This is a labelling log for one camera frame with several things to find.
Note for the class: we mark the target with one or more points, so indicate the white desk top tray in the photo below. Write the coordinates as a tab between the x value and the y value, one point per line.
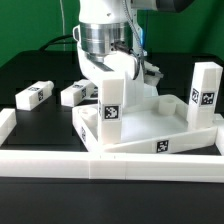
158	126

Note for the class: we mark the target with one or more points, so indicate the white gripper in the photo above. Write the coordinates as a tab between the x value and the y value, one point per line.
136	86

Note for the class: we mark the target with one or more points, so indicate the white U-shaped fence frame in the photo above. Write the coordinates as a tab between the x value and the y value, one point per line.
47	162

